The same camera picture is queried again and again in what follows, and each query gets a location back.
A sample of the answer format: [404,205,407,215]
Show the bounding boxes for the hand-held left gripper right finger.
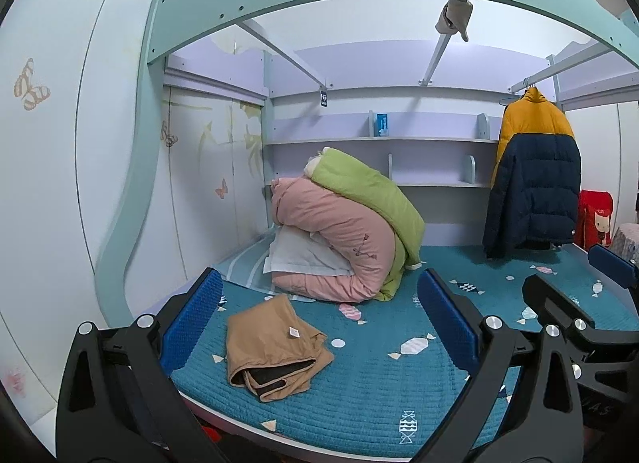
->
[417,268,585,463]

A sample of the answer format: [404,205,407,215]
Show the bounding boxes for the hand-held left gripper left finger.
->
[55,267,224,463]

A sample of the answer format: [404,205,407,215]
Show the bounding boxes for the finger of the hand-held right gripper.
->
[522,274,639,366]
[587,243,639,291]

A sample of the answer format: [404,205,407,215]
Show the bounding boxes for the tan quilted jacket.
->
[226,293,335,403]

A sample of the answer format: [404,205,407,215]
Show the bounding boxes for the red cartoon print bag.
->
[578,190,615,248]

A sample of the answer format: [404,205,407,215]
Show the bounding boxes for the teal candy print mattress cover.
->
[170,243,639,461]

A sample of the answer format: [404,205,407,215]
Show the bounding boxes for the yellow and navy puffer jacket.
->
[482,86,582,260]

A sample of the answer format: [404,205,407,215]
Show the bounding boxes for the white pillow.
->
[263,226,357,278]

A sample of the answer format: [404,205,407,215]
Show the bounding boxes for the floral print wardrobe door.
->
[165,86,265,269]

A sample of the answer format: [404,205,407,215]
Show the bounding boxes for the green quilt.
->
[310,147,426,301]

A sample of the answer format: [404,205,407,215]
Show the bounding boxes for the pink quilt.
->
[270,176,397,304]

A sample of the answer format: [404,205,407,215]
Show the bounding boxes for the grey hanging cloth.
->
[435,0,473,42]

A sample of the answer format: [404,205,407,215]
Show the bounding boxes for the lavender wall shelf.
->
[264,86,505,189]

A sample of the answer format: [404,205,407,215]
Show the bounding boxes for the metal clothes rail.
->
[510,39,605,95]

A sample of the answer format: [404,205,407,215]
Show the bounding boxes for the large butterfly wall sticker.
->
[13,58,52,112]

